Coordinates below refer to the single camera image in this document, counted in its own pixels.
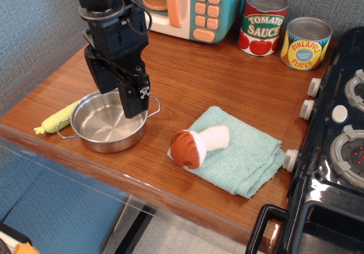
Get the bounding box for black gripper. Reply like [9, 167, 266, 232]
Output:
[82, 2, 150, 119]

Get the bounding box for plush brown white mushroom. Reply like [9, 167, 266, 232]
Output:
[169, 125, 230, 169]

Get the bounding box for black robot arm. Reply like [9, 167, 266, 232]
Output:
[78, 0, 150, 118]

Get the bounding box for silver metal pot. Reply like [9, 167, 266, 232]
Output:
[56, 91, 161, 153]

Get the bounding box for yellow-green plush vegetable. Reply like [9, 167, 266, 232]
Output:
[33, 100, 80, 134]

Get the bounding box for teal toy microwave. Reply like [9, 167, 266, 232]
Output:
[141, 0, 244, 44]

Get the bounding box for light teal folded cloth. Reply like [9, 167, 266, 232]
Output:
[184, 106, 285, 198]

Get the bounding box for tomato sauce can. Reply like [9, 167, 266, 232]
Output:
[238, 0, 289, 56]

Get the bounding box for orange plush object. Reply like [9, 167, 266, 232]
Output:
[13, 243, 40, 254]

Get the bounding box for pineapple slices can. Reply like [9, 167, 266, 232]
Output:
[280, 17, 333, 71]

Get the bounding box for black toy stove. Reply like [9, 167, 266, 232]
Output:
[246, 27, 363, 253]

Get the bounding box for black cable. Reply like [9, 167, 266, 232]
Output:
[121, 0, 154, 37]

